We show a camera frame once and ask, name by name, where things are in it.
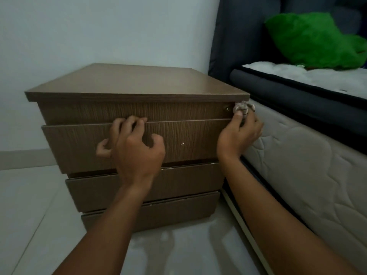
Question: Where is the person's right forearm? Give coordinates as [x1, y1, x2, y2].
[220, 156, 362, 275]

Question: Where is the key with grey fob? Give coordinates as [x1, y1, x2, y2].
[234, 101, 256, 115]

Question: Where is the large brown wooden drawer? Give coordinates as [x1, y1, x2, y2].
[41, 119, 233, 174]

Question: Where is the person's right hand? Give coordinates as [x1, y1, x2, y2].
[216, 110, 264, 161]

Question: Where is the dark mattress with white top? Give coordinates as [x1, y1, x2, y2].
[229, 61, 367, 155]

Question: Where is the person's left forearm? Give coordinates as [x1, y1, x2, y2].
[53, 180, 155, 275]

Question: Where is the green plush pillow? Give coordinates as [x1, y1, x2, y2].
[264, 12, 367, 71]

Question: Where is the brown wooden nightstand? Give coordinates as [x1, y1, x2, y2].
[25, 63, 250, 233]

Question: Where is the person's left hand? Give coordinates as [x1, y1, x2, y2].
[96, 116, 166, 186]

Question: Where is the dark blue padded headboard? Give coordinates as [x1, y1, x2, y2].
[208, 0, 367, 83]

